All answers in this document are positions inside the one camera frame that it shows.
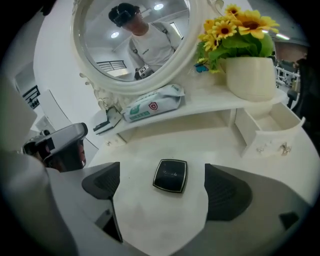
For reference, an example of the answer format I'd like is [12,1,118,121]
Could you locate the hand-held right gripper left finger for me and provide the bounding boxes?
[46,161,176,256]

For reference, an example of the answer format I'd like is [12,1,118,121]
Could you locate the small white drawer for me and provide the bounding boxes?
[233,100,307,160]
[103,132,129,148]

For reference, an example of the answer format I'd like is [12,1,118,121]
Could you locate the yellow sunflowers in white pot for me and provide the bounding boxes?
[195,3,281,102]

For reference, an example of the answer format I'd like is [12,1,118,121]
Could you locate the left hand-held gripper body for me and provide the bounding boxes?
[22,122,89,174]

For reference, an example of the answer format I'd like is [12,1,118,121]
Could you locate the white dressing table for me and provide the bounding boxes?
[84,83,320,252]

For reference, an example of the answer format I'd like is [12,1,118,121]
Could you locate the blue butterfly decoration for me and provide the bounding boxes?
[194,62,210,74]

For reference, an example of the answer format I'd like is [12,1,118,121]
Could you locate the small dark square box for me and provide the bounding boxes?
[152,158,189,194]

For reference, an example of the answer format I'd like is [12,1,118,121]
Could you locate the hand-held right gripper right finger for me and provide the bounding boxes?
[174,163,316,256]

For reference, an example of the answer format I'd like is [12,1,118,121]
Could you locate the oval mirror with white frame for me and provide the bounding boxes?
[70,0,225,111]

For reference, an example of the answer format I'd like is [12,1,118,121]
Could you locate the white wet wipes packet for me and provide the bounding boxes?
[120,83,186,124]

